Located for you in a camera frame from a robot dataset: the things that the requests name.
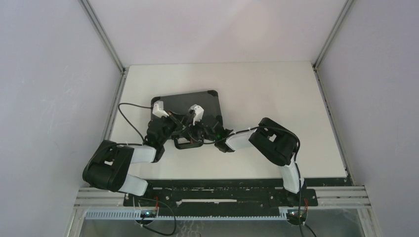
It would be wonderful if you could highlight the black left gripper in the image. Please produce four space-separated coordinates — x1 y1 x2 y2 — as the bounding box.
159 111 190 146

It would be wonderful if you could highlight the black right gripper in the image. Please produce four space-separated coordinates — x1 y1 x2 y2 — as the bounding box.
182 116 217 142

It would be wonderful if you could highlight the black poker chip case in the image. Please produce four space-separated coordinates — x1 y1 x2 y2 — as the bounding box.
150 90 223 150

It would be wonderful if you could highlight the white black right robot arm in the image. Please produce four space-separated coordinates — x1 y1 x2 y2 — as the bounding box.
186 117 305 205

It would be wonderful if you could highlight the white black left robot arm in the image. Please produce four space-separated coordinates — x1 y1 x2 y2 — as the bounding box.
82 115 183 206

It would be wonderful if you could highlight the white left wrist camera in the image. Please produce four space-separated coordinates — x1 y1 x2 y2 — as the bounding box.
152 100 169 118

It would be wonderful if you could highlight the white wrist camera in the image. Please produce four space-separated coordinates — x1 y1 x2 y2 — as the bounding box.
189 104 204 126
152 100 169 118

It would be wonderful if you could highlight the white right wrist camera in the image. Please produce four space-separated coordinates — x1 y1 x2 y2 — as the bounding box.
189 104 204 126

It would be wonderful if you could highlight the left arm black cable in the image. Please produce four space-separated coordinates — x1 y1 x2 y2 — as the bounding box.
117 102 155 143

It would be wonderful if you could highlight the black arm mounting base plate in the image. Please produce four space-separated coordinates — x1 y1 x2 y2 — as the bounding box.
90 178 352 217

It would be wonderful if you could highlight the white slotted cable duct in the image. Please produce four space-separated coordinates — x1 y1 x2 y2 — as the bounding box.
85 210 291 221

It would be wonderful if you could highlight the aluminium frame rail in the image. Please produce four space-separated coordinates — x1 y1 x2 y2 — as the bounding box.
75 187 371 209

